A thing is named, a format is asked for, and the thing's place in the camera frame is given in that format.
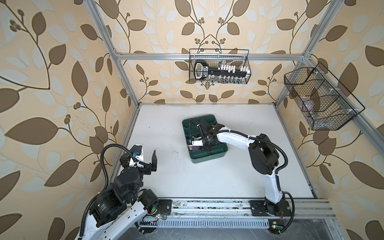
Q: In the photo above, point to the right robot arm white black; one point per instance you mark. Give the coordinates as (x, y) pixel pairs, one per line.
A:
(266, 158)

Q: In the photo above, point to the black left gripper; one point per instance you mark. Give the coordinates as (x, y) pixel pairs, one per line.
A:
(149, 167)

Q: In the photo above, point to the purple sock orange cuff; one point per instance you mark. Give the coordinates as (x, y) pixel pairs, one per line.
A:
(195, 148)

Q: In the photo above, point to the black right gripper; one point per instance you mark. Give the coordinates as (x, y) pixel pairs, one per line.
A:
(207, 148)

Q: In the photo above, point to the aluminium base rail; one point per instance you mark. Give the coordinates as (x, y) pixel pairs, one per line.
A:
(240, 213)

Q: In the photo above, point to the black tool set in basket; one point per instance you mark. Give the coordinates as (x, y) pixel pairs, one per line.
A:
(222, 72)

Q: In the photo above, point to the black wire basket back wall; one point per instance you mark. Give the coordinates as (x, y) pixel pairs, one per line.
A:
(237, 57)

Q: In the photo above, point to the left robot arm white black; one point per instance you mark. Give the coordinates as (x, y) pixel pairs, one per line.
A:
(123, 202)

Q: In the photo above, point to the black wire basket wall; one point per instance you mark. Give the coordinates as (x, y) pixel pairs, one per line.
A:
(237, 57)
(325, 101)

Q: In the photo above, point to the green divided organizer tray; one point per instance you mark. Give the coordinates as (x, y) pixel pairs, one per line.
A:
(201, 147)

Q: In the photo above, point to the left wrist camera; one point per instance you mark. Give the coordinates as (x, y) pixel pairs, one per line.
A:
(137, 157)

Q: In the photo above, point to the black wire basket right wall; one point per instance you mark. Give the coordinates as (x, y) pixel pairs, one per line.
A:
(325, 101)

